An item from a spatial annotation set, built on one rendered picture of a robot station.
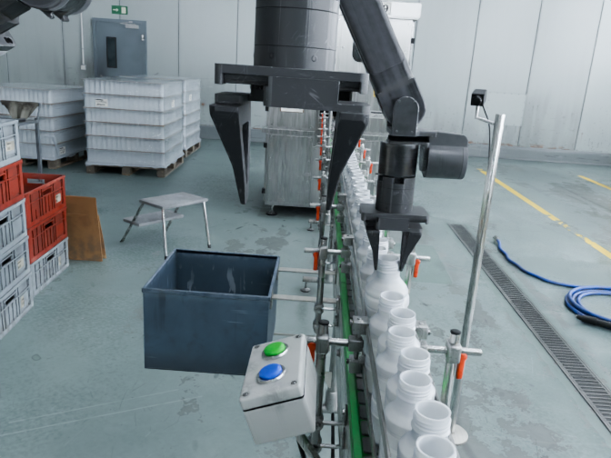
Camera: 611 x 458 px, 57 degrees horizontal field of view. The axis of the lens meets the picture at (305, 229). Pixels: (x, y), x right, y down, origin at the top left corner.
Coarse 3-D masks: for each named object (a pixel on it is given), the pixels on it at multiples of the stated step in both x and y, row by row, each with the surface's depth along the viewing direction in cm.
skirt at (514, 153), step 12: (204, 132) 1095; (216, 132) 1094; (252, 132) 1092; (468, 144) 1085; (480, 144) 1085; (480, 156) 1090; (504, 156) 1089; (516, 156) 1088; (528, 156) 1088; (540, 156) 1087; (552, 156) 1086; (564, 156) 1085; (576, 156) 1084; (588, 156) 1084; (600, 156) 1083
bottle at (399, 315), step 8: (392, 312) 80; (400, 312) 81; (408, 312) 80; (392, 320) 78; (400, 320) 78; (408, 320) 78; (384, 336) 80; (384, 344) 79; (416, 344) 79; (376, 352) 81
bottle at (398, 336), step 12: (396, 336) 72; (408, 336) 75; (396, 348) 73; (384, 360) 74; (396, 360) 73; (384, 372) 73; (396, 372) 72; (384, 384) 73; (372, 396) 77; (384, 396) 74; (372, 408) 76; (372, 420) 76
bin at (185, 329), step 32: (192, 256) 166; (224, 256) 165; (256, 256) 165; (160, 288) 151; (192, 288) 168; (224, 288) 168; (256, 288) 168; (160, 320) 138; (192, 320) 138; (224, 320) 138; (256, 320) 137; (160, 352) 141; (192, 352) 140; (224, 352) 140
